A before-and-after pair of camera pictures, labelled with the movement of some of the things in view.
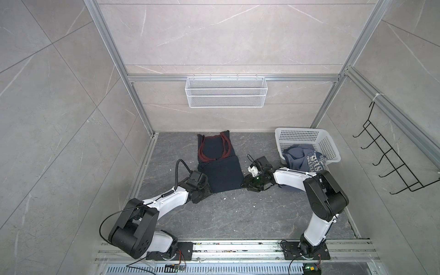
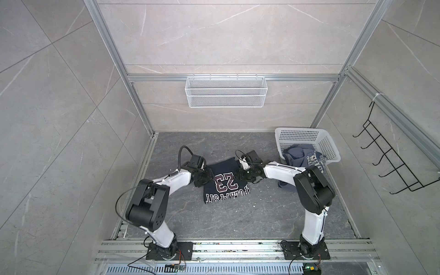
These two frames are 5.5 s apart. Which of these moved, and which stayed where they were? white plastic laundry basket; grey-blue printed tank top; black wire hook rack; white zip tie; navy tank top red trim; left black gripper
Moved: navy tank top red trim; left black gripper
Stayed: white plastic laundry basket; grey-blue printed tank top; black wire hook rack; white zip tie
